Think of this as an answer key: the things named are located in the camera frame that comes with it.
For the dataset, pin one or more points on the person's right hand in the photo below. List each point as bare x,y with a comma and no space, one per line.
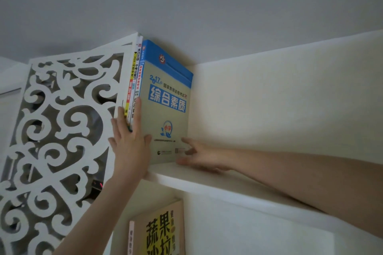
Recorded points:
212,159

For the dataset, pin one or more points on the person's left hand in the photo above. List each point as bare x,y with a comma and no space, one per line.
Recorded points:
131,153

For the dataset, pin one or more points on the person's left middle finger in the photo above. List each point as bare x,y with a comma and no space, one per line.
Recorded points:
122,117

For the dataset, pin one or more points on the person's right thumb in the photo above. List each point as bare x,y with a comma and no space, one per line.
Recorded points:
190,141

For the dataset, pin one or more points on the person's left thumb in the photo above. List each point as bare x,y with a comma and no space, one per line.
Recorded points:
148,144

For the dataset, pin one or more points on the person's left little finger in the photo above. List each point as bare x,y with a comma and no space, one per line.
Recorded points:
112,145

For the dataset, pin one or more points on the yellow-spined book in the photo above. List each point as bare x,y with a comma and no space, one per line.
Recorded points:
130,84

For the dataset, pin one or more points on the blue and grey book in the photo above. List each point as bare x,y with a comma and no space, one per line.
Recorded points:
167,99

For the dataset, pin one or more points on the white-spined book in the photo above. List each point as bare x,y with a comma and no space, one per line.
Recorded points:
137,69

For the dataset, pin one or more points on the person's right forearm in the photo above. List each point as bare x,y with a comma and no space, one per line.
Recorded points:
314,183

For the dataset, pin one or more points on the person's left forearm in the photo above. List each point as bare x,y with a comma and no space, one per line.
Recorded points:
98,219

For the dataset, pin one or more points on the dark device with red light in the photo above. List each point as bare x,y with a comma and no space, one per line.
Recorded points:
96,187

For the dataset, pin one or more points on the white carved lattice panel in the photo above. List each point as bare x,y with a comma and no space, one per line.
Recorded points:
53,132

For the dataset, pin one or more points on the white bookshelf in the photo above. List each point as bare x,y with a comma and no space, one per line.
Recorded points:
269,99

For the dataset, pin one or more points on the yellow book with black lettering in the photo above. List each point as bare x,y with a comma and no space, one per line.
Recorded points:
161,234

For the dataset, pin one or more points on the pink-spined book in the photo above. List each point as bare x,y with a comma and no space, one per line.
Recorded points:
131,239

